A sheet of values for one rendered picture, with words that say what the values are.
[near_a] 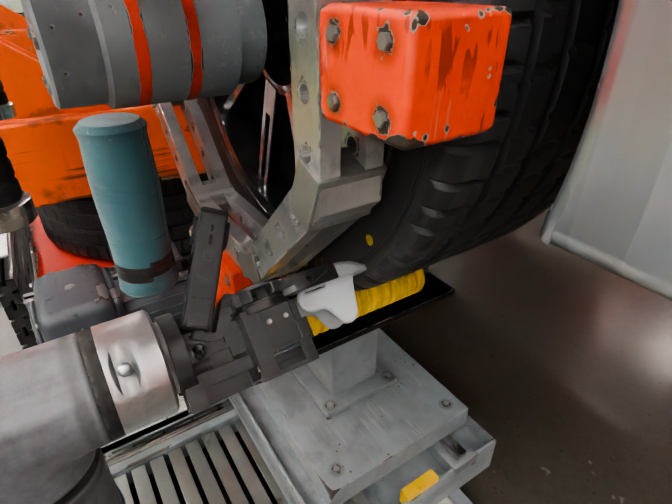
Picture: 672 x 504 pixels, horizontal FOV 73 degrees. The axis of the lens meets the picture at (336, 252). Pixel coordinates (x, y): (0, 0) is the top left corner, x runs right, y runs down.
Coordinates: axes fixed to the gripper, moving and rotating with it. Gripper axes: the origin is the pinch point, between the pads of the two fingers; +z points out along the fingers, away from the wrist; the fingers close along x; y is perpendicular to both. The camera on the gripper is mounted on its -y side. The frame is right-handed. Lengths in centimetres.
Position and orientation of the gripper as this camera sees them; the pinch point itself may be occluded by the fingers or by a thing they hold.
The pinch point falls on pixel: (352, 265)
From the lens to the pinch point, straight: 48.2
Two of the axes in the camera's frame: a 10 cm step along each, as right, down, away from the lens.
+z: 8.4, -2.8, 4.7
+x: 3.8, -3.0, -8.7
